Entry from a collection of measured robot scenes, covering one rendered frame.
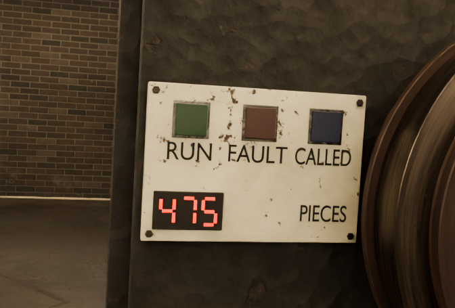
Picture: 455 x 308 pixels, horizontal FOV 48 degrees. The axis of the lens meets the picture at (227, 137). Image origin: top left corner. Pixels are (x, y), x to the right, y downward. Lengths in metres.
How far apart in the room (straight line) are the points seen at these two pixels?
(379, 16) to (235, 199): 0.29
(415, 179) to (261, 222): 0.19
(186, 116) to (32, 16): 6.20
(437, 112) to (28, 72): 6.31
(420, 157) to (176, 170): 0.26
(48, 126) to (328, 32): 6.09
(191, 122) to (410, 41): 0.30
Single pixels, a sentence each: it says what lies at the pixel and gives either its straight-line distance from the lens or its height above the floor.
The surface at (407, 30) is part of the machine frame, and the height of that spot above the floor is 1.33.
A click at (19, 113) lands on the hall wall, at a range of 6.68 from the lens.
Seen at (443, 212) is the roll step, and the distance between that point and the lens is 0.52.
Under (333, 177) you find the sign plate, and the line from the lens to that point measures 0.62.
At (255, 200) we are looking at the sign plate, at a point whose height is 1.11.
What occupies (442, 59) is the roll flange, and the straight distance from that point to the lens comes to 0.60.
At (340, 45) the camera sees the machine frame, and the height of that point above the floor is 1.30.
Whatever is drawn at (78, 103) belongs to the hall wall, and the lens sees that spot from 6.58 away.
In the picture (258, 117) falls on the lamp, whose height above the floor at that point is 1.21.
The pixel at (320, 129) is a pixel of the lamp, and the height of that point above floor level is 1.20.
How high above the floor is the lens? 1.21
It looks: 3 degrees down
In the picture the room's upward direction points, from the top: 3 degrees clockwise
